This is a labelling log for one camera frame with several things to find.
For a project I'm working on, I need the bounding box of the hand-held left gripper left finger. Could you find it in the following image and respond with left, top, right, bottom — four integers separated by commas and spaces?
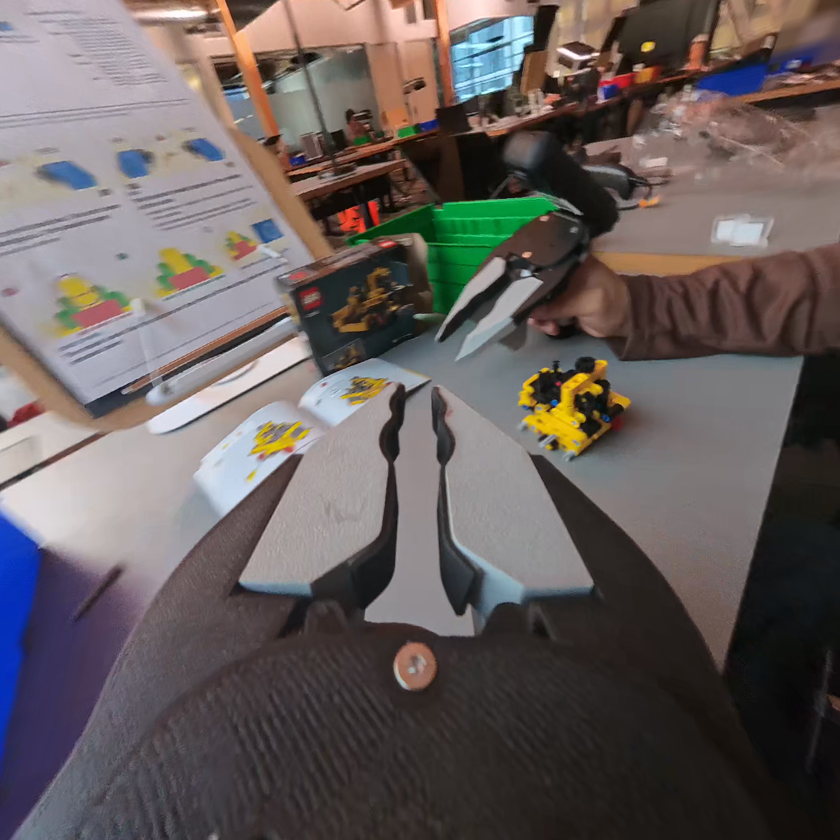
238, 384, 408, 610

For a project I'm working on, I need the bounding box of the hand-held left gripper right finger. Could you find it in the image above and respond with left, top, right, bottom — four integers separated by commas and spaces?
430, 385, 597, 616

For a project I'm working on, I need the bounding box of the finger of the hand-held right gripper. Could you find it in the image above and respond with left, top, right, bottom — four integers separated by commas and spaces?
456, 279, 546, 362
435, 257, 509, 343

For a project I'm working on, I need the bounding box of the yellow lego vehicle model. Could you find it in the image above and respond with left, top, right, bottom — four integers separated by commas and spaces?
517, 357, 632, 462

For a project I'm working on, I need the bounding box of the person's right forearm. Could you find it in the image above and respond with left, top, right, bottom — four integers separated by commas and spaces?
617, 243, 840, 361

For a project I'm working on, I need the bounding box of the lego instruction booklet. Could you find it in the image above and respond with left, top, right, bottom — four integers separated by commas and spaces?
192, 357, 432, 519

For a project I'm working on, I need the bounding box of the dark lego set box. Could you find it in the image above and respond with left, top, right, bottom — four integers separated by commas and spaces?
276, 233, 434, 376

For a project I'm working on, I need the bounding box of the brown lego axle rod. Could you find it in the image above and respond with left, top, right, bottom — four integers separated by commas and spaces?
71, 564, 124, 623

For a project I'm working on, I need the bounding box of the person's right hand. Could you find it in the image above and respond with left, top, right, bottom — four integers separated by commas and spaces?
528, 252, 632, 339

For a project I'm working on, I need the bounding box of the green plastic bin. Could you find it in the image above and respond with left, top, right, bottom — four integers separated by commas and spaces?
346, 197, 559, 315

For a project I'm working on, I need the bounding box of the black handheld device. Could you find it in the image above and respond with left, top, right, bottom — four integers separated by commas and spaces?
583, 163, 660, 211

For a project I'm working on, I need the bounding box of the orange crate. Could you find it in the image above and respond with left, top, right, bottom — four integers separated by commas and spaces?
336, 200, 383, 235

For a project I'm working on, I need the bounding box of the white clipboard stand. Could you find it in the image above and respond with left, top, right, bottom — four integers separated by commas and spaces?
146, 338, 312, 435

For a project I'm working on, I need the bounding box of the wooden workbench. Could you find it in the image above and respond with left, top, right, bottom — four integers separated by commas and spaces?
287, 156, 409, 201

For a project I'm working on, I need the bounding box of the small clear packet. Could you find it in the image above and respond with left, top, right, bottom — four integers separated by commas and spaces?
712, 213, 775, 249

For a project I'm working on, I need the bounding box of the clear plastic bag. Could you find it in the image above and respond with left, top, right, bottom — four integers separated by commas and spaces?
643, 92, 840, 191

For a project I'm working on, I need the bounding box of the wooden clipboard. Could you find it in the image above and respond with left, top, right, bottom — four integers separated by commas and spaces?
0, 125, 336, 435

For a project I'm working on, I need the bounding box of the blue plastic bin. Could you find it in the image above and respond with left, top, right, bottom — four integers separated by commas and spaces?
0, 512, 43, 756

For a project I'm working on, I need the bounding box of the printed instruction sheet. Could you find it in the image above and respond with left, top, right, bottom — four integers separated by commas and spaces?
0, 0, 315, 404

